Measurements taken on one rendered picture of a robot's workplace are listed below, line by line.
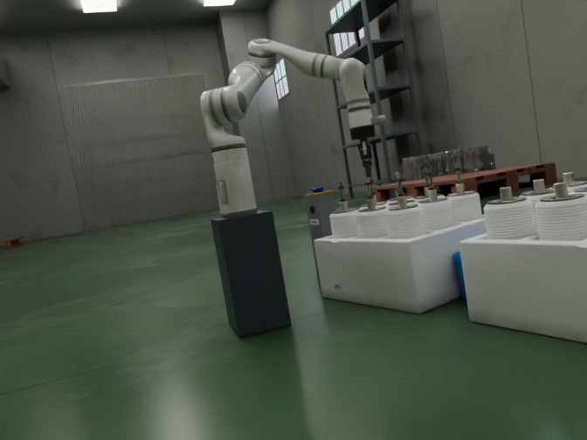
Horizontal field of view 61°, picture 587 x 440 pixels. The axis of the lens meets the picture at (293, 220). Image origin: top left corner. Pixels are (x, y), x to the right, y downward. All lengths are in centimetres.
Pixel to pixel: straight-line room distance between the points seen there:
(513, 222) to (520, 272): 11
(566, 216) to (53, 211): 1129
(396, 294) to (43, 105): 1116
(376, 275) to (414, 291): 13
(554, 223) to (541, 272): 10
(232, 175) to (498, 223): 63
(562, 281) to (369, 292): 53
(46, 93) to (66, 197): 223
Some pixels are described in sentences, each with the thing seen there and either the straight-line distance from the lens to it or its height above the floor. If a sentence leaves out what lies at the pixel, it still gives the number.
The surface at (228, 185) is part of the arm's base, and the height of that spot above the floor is 38.
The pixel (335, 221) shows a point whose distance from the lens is 146.
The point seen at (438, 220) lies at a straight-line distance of 137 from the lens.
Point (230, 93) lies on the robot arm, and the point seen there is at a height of 60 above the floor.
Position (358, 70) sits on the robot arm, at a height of 65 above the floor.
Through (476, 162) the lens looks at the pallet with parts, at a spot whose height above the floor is 25.
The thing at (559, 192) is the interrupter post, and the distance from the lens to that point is 107.
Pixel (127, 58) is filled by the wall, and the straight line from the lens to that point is 1219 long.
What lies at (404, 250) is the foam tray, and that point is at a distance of 124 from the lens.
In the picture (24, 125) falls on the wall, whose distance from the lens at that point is 1207.
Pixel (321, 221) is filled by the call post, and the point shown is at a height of 22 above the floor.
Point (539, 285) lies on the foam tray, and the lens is 105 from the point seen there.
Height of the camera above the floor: 37
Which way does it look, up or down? 5 degrees down
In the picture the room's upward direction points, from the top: 9 degrees counter-clockwise
